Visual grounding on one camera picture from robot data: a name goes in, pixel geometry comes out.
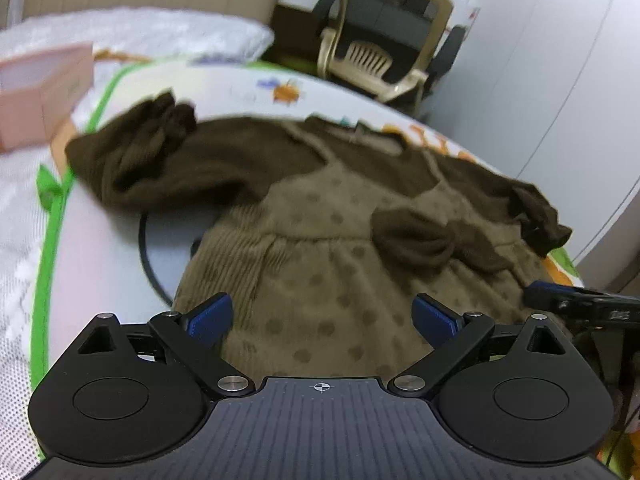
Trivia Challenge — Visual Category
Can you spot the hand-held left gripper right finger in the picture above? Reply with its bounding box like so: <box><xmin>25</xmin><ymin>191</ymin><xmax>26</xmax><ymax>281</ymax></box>
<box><xmin>389</xmin><ymin>293</ymin><xmax>563</xmax><ymax>397</ymax></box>

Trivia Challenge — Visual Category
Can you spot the pink cardboard box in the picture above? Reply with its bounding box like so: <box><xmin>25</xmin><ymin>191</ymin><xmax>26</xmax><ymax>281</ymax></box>
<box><xmin>0</xmin><ymin>42</ymin><xmax>94</xmax><ymax>153</ymax></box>

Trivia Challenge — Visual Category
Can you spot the white quilted mattress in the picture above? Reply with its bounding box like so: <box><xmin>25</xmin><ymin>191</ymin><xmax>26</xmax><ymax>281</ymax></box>
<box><xmin>0</xmin><ymin>6</ymin><xmax>276</xmax><ymax>480</ymax></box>

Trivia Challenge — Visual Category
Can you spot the printed play mat green border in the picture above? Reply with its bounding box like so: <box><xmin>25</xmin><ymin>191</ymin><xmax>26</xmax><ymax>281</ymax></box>
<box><xmin>30</xmin><ymin>49</ymin><xmax>586</xmax><ymax>386</ymax></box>

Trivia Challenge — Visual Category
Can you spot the white wardrobe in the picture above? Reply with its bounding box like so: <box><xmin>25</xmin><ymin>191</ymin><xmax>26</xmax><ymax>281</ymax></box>
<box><xmin>430</xmin><ymin>0</ymin><xmax>640</xmax><ymax>263</ymax></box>

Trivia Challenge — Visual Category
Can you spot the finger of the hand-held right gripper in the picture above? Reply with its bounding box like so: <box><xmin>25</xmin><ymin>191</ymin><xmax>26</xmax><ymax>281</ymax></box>
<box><xmin>522</xmin><ymin>281</ymin><xmax>640</xmax><ymax>328</ymax></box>

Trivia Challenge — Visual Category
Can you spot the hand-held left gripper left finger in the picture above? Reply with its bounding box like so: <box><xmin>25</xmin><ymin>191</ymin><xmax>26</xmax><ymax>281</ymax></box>
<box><xmin>79</xmin><ymin>292</ymin><xmax>257</xmax><ymax>396</ymax></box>

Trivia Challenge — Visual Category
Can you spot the brown polka dot dress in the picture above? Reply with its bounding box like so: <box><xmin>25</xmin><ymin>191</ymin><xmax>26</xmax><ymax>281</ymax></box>
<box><xmin>65</xmin><ymin>91</ymin><xmax>576</xmax><ymax>381</ymax></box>

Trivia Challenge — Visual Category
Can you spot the beige and black office chair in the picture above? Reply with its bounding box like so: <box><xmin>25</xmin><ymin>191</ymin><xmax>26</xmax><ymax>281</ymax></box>
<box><xmin>312</xmin><ymin>0</ymin><xmax>468</xmax><ymax>116</ymax></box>

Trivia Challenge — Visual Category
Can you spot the tan sheet under mat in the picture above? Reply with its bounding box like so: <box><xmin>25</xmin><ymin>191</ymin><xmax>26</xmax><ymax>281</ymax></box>
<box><xmin>49</xmin><ymin>120</ymin><xmax>78</xmax><ymax>178</ymax></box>

